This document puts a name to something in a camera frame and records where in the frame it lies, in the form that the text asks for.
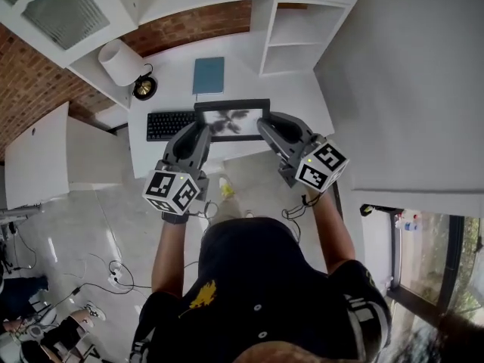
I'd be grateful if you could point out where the black floor cable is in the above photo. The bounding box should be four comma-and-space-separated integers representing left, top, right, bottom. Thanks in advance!
48, 259, 153, 306

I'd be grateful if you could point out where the white desk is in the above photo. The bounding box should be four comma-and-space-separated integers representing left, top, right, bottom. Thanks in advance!
127, 28, 336, 179

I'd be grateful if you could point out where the grey metal table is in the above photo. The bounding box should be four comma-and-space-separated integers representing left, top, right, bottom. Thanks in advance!
0, 204, 42, 222

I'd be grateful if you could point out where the hand-held gripper cable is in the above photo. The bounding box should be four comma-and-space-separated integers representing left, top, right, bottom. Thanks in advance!
281, 193, 322, 245
187, 200, 219, 226

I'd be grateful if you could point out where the black picture frame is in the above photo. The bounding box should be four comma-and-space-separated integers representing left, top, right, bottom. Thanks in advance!
193, 98, 271, 143

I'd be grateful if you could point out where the right hand-held gripper cable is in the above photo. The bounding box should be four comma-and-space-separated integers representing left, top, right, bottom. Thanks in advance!
281, 193, 322, 245

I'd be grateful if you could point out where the person's left shoe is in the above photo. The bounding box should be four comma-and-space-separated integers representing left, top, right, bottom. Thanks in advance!
218, 176, 235, 198

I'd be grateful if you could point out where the black framed window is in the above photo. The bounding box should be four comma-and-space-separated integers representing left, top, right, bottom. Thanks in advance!
358, 202, 484, 324

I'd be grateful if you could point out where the left hand-held gripper cable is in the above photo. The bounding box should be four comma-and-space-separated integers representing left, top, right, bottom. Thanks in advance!
187, 200, 219, 226

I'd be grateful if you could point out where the person's black shirt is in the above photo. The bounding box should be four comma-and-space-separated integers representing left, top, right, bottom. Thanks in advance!
130, 217, 392, 363

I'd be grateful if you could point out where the clear plastic bottle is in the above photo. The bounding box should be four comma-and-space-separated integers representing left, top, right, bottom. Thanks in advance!
395, 219, 424, 232

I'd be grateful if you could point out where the person's left forearm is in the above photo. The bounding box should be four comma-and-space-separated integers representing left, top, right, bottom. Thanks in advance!
150, 221, 187, 298

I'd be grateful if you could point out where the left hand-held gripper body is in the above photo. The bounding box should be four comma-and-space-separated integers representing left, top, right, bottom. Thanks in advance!
142, 159, 210, 216

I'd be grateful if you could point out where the teal notebook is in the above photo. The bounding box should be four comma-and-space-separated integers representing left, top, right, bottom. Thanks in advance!
191, 56, 225, 102

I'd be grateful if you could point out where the person's right forearm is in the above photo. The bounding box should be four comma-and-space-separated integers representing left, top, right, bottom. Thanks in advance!
306, 189, 356, 275

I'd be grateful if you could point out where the white side cabinet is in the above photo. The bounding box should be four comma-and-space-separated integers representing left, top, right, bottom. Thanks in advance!
3, 101, 132, 210

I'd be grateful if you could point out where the grey shoulder strap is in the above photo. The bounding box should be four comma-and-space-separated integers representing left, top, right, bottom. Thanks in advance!
343, 293, 392, 361
130, 327, 156, 363

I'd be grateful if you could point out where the white table lamp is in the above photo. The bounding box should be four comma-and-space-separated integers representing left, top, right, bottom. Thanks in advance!
98, 38, 159, 101

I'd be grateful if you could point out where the black keyboard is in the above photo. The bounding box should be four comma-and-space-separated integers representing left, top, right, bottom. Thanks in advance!
146, 110, 197, 142

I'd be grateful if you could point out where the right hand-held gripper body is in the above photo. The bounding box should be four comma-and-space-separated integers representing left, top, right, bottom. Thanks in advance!
278, 133, 349, 194

